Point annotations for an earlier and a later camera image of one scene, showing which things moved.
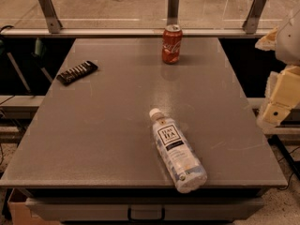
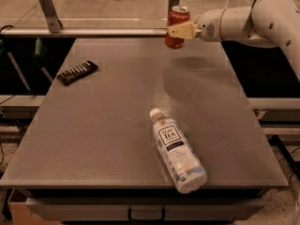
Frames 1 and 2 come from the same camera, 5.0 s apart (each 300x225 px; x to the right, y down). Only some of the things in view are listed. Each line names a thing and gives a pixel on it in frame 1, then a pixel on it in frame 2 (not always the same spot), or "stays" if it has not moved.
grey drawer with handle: x=148 y=208 stays
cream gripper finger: x=282 y=94 to x=209 y=27
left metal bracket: x=50 y=14 stays
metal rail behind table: x=134 y=32 stays
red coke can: x=172 y=40 to x=177 y=15
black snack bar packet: x=77 y=72 stays
